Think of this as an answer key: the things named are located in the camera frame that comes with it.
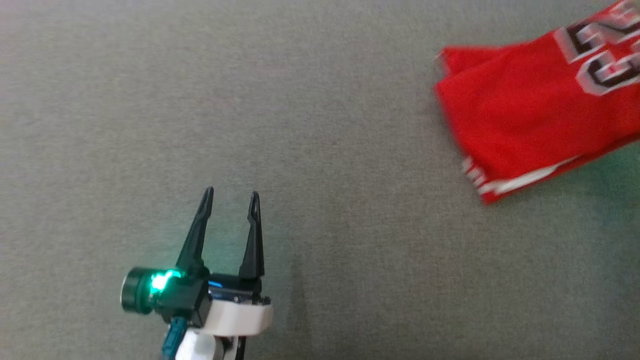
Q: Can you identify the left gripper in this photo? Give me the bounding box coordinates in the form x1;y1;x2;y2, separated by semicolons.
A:
120;186;274;335

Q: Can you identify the red white basketball jersey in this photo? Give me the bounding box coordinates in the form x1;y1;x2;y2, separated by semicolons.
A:
433;0;640;206

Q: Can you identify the large grey sofa seat cushion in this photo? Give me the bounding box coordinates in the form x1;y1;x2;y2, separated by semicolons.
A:
0;0;640;360

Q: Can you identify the left gripper teal cable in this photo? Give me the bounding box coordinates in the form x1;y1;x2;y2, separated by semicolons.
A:
161;316;189;360

